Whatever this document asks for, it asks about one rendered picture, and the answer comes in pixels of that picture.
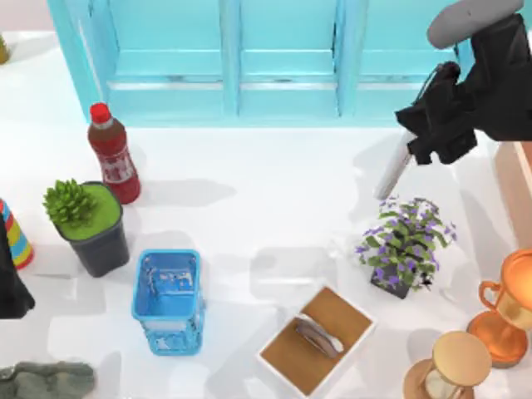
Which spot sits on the pale grey rounded box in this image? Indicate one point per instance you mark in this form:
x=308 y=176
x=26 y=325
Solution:
x=392 y=170

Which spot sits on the salmon-coloured box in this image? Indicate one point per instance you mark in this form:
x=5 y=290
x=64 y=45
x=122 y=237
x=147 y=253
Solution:
x=509 y=183

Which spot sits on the purple flower plant in pot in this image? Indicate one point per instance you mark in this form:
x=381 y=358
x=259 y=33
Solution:
x=401 y=249

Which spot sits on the bronze trophy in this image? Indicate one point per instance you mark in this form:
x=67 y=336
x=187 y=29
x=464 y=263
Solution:
x=513 y=299

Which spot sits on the light blue rack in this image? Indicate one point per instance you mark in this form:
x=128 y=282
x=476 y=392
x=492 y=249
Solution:
x=287 y=66

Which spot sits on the wooden hourglass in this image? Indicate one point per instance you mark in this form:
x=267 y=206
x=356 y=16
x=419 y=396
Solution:
x=457 y=361

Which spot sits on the grey tissue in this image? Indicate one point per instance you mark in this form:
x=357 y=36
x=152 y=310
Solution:
x=318 y=334

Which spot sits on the white and wooden tissue box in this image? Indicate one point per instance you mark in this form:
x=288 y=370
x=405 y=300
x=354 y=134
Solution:
x=291 y=357

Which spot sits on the blue basket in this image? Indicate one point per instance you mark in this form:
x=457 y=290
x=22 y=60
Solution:
x=166 y=299

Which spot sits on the red bottle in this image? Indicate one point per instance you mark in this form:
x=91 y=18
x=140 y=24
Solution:
x=116 y=166

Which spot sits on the green succulent in dark pot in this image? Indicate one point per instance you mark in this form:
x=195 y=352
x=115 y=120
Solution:
x=97 y=232

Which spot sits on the stack of coloured rings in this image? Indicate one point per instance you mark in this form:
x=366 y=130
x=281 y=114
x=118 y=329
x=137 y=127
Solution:
x=18 y=245

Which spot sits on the olive green object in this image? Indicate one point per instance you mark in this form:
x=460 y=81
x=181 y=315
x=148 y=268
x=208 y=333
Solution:
x=3 y=52

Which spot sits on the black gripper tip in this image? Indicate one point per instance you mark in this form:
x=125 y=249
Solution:
x=10 y=291

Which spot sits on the grey green cloth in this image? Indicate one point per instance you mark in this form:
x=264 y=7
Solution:
x=45 y=380

